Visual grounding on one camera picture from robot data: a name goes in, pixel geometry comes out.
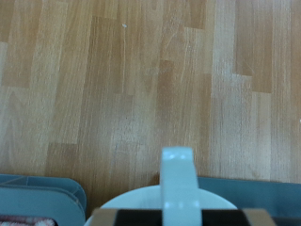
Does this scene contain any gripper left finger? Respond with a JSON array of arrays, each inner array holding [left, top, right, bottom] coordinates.
[[89, 207, 164, 226]]

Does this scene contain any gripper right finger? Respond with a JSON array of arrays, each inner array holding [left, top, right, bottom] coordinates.
[[200, 207, 277, 226]]

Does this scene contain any white plastic mug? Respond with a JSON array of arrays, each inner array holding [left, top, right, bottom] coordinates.
[[84, 146, 239, 226]]

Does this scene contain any grey plastic crate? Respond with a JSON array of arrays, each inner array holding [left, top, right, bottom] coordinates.
[[0, 173, 87, 226]]

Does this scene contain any pink checked cloth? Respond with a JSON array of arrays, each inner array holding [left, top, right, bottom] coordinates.
[[0, 215, 55, 226]]

